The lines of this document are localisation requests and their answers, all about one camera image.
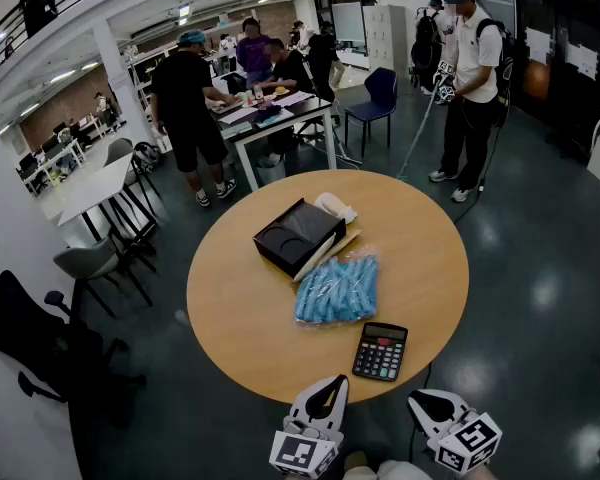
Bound dark backpack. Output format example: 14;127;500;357
131;140;165;175

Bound bag of blue covers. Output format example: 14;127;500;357
293;247;382;327

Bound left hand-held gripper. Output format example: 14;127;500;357
268;374;350;480

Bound whiteboard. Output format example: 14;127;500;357
330;1;364;45

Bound blue chair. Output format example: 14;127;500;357
343;66;400;159

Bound black box with round recesses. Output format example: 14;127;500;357
252;197;348;280

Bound black calculator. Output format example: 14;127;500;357
351;321;410;383

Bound grey chair with black legs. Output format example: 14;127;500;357
103;137;162;204
52;236;155;320

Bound black balcony railing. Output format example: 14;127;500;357
0;0;148;88

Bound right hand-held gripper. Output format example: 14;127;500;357
407;388;504;475

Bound person's legs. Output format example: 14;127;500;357
329;449;434;480

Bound white table with black legs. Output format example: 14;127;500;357
56;151;160;243

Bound white crumpled cloth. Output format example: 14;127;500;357
313;191;359;226

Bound white paper sheets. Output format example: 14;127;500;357
273;90;316;109

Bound beige cardboard sheet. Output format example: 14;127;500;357
293;226;364;284

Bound row of office desks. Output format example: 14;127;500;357
16;111;117;198

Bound grey waste bin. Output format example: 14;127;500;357
254;153;287;186

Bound black top white leg table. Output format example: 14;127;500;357
208;89;339;193

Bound black office chair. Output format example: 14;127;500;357
0;267;149;430

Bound white locker cabinet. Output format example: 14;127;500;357
361;3;409;73

